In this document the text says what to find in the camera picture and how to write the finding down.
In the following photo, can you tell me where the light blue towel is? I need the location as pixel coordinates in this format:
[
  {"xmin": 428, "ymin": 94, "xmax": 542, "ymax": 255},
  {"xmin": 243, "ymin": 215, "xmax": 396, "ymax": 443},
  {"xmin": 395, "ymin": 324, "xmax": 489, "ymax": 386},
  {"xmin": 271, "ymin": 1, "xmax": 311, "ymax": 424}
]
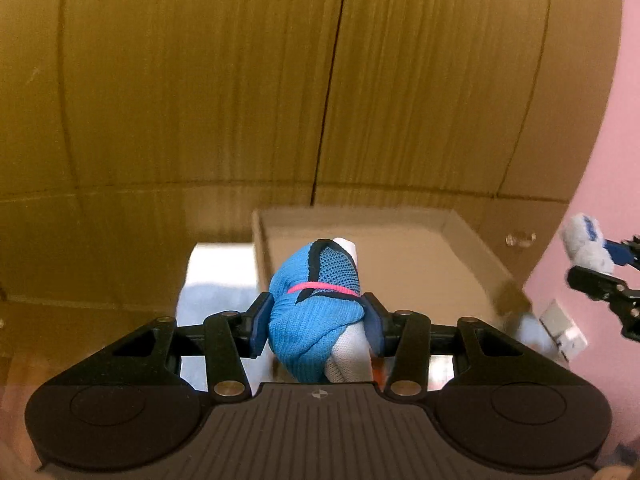
[{"xmin": 176, "ymin": 243, "xmax": 567, "ymax": 393}]

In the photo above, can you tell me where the white blue sock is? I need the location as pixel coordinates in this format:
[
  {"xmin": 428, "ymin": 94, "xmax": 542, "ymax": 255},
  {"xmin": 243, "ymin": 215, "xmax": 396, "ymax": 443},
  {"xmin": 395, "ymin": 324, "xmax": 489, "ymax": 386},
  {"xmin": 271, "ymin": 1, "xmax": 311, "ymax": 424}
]
[{"xmin": 561, "ymin": 214, "xmax": 614, "ymax": 275}]

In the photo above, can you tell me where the cardboard box tray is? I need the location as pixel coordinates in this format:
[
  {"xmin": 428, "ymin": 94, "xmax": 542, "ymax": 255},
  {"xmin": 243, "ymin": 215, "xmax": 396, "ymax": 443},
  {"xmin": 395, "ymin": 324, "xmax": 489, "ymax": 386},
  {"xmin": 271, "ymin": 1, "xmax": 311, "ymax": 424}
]
[{"xmin": 252, "ymin": 206, "xmax": 530, "ymax": 327}]

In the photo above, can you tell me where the wooden wardrobe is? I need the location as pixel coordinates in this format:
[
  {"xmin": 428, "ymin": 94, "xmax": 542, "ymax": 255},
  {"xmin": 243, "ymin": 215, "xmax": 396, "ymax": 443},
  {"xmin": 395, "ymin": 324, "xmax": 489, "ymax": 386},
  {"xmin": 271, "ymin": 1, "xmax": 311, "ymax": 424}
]
[{"xmin": 0, "ymin": 0, "xmax": 624, "ymax": 361}]

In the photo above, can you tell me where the drawer handle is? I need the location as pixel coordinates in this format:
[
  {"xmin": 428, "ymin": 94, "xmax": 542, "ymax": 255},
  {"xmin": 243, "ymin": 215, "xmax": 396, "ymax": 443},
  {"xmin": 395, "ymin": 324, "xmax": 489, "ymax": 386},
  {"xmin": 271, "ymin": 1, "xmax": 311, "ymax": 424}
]
[{"xmin": 504, "ymin": 231, "xmax": 537, "ymax": 249}]

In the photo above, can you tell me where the white wall socket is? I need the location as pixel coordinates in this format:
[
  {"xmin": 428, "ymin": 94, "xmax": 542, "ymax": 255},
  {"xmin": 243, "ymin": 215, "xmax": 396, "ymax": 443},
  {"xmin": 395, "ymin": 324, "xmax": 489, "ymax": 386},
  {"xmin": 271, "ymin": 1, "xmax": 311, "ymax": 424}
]
[{"xmin": 539, "ymin": 299, "xmax": 588, "ymax": 362}]

